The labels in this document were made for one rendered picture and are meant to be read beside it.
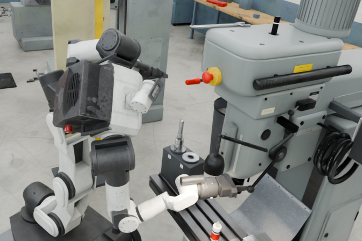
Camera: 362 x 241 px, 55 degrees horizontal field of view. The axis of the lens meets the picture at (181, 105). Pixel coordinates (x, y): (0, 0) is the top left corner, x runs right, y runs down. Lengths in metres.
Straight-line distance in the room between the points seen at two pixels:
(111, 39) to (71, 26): 1.41
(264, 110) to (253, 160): 0.24
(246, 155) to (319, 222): 0.67
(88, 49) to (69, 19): 1.26
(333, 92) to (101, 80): 0.88
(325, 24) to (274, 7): 5.68
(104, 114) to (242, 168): 0.55
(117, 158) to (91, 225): 1.02
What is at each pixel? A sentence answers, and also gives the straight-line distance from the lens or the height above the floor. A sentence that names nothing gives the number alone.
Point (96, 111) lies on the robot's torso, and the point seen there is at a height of 1.59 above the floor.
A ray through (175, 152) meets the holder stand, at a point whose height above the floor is 1.10.
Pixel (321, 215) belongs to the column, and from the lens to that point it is 1.84.
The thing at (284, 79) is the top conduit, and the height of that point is 1.80.
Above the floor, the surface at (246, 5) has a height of 0.98.
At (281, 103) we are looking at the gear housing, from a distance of 1.22.
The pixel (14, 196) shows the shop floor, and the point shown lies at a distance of 3.34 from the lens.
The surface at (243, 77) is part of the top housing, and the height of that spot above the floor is 1.80.
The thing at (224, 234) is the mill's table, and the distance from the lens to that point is 1.77.
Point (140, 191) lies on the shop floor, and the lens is 3.27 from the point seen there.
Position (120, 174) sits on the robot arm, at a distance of 1.27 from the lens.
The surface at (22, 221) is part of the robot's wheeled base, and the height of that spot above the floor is 0.57.
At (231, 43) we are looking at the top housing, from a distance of 1.07.
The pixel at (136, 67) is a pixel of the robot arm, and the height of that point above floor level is 1.57.
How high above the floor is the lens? 2.18
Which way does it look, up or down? 27 degrees down
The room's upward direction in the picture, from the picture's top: 7 degrees clockwise
